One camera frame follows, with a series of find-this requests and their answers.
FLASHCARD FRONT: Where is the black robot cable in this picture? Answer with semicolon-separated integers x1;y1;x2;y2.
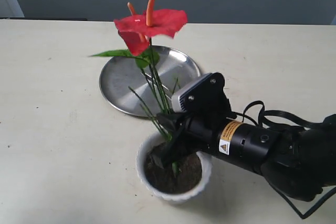
233;100;336;220

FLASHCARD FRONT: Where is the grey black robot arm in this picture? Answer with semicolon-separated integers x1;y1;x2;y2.
152;113;335;201

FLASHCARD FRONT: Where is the dark soil in pot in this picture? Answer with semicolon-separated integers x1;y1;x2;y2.
141;143;202;195

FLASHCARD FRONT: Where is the round stainless steel plate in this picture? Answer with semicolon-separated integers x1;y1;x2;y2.
99;46;202;118

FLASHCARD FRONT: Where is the white scalloped flower pot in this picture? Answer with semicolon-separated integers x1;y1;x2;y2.
135;132;213;205

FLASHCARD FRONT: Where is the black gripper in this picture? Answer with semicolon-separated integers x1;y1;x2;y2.
151;113;289;174

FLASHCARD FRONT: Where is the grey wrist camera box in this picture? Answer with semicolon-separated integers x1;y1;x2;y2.
171;72;232;113

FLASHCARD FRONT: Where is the red artificial anthurium flower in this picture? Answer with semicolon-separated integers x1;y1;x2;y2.
88;0;188;180

